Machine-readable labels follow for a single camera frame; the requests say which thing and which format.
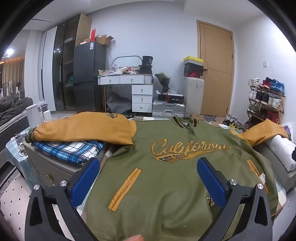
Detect white desk with drawers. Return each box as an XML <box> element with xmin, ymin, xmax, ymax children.
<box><xmin>97</xmin><ymin>74</ymin><xmax>154</xmax><ymax>113</ymax></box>

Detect wooden door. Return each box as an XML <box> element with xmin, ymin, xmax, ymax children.
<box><xmin>196</xmin><ymin>20</ymin><xmax>235</xmax><ymax>117</ymax></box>

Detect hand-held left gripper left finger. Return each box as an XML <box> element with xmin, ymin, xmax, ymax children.
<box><xmin>25</xmin><ymin>158</ymin><xmax>101</xmax><ymax>241</ymax></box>

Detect dark wrapped flower bouquet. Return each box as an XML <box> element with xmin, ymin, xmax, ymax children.
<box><xmin>154</xmin><ymin>72</ymin><xmax>171</xmax><ymax>94</ymax></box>

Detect white rolled blanket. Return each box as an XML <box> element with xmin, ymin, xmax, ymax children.
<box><xmin>265</xmin><ymin>134</ymin><xmax>296</xmax><ymax>172</ymax></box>

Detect blue plaid folded cloth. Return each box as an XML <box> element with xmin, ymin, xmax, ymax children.
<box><xmin>31</xmin><ymin>140</ymin><xmax>105</xmax><ymax>166</ymax></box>

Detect open cardboard box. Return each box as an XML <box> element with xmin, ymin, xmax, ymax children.
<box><xmin>96</xmin><ymin>35</ymin><xmax>114</xmax><ymax>47</ymax></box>

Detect silver suitcase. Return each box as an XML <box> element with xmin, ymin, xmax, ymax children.
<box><xmin>152</xmin><ymin>98</ymin><xmax>186</xmax><ymax>118</ymax></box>

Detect checked blanket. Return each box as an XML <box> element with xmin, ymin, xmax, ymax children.
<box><xmin>6</xmin><ymin>116</ymin><xmax>288</xmax><ymax>210</ymax></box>

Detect white trash can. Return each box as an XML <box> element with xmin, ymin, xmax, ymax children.
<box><xmin>25</xmin><ymin>104</ymin><xmax>44</xmax><ymax>128</ymax></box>

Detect black bag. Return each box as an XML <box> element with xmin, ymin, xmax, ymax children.
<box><xmin>139</xmin><ymin>56</ymin><xmax>153</xmax><ymax>75</ymax></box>

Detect black box red trim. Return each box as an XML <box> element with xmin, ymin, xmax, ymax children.
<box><xmin>167</xmin><ymin>94</ymin><xmax>185</xmax><ymax>104</ymax></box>

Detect desk clutter pile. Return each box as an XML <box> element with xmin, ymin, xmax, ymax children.
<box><xmin>98</xmin><ymin>66</ymin><xmax>140</xmax><ymax>76</ymax></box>

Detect dark grey bag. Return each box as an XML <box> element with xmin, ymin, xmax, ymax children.
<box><xmin>105</xmin><ymin>91</ymin><xmax>133</xmax><ymax>114</ymax></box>

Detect green jacket yellow sleeves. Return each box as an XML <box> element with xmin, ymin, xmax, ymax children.
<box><xmin>25</xmin><ymin>112</ymin><xmax>289</xmax><ymax>241</ymax></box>

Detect dark duvet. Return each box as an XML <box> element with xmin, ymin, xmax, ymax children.
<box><xmin>0</xmin><ymin>96</ymin><xmax>34</xmax><ymax>144</ymax></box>

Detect arched mirror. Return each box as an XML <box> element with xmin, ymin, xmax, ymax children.
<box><xmin>112</xmin><ymin>56</ymin><xmax>142</xmax><ymax>70</ymax></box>

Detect white suitcase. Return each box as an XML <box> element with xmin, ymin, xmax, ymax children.
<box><xmin>184</xmin><ymin>77</ymin><xmax>205</xmax><ymax>115</ymax></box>

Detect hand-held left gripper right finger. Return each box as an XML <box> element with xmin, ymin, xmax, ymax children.
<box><xmin>196</xmin><ymin>158</ymin><xmax>273</xmax><ymax>241</ymax></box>

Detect beige curtain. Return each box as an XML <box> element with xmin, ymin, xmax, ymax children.
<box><xmin>2</xmin><ymin>58</ymin><xmax>25</xmax><ymax>95</ymax></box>

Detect pile of floor shoes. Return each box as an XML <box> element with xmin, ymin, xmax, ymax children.
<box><xmin>222</xmin><ymin>115</ymin><xmax>247</xmax><ymax>132</ymax></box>

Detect black white patterned rug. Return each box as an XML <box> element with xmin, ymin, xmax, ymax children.
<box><xmin>0</xmin><ymin>167</ymin><xmax>19</xmax><ymax>197</ymax></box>

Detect black refrigerator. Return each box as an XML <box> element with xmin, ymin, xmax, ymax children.
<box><xmin>73</xmin><ymin>42</ymin><xmax>107</xmax><ymax>114</ymax></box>

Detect glass door wardrobe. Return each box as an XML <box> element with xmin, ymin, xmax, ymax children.
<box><xmin>52</xmin><ymin>13</ymin><xmax>92</xmax><ymax>112</ymax></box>

